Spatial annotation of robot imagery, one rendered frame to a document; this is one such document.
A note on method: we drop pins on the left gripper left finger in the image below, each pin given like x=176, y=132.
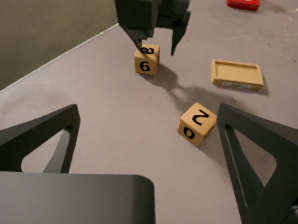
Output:
x=18, y=141

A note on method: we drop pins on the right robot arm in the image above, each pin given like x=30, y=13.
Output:
x=138, y=16

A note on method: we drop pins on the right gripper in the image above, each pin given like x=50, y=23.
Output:
x=167, y=21

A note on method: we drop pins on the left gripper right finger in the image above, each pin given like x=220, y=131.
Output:
x=258, y=204

